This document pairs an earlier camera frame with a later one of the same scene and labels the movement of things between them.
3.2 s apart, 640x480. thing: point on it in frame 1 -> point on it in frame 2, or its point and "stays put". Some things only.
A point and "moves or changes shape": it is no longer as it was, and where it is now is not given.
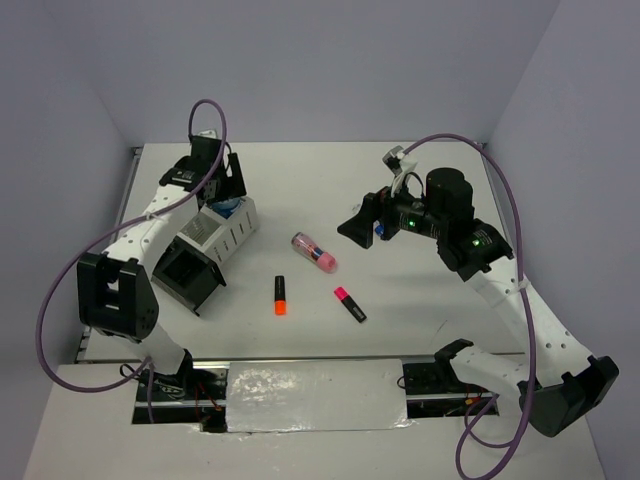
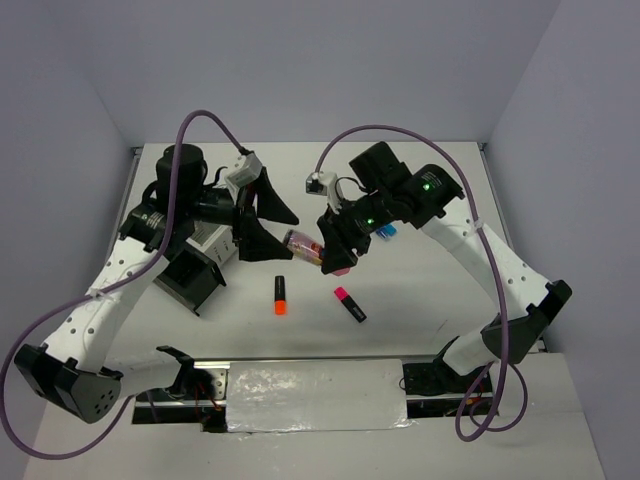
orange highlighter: [279, 295] stays put
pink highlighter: [349, 302] stays put
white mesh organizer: [220, 236] stays put
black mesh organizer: [187, 273] stays put
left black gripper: [237, 184] -> [255, 242]
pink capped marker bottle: [324, 260] moves or changes shape
